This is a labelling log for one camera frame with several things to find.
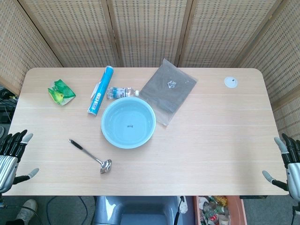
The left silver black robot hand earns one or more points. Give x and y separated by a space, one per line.
8 155

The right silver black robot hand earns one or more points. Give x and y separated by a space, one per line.
290 161

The blue cling film roll box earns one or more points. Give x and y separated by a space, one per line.
101 91

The orange box of rubbish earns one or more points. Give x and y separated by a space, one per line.
218 209

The light blue bowl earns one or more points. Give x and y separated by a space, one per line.
128 122

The grey cloth in clear bag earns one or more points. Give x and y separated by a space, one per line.
168 92

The woven bamboo folding screen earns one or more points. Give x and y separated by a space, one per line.
150 32

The white black handheld tool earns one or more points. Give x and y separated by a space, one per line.
182 207

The green crumpled snack packet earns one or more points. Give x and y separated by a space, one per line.
61 92

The white shoe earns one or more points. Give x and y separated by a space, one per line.
27 208

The grey plastic bin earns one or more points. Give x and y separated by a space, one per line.
138 211

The small clear water bottle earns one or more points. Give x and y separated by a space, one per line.
120 92

